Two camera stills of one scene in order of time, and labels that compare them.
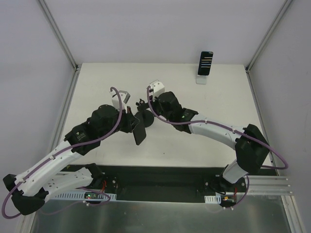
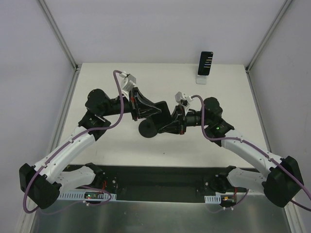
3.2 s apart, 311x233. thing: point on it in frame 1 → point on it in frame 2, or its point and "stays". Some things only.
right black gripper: [150, 105] → [182, 119]
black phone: [139, 133] → [161, 118]
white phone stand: [201, 79] stays
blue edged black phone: [205, 63] stays
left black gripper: [132, 122] → [133, 104]
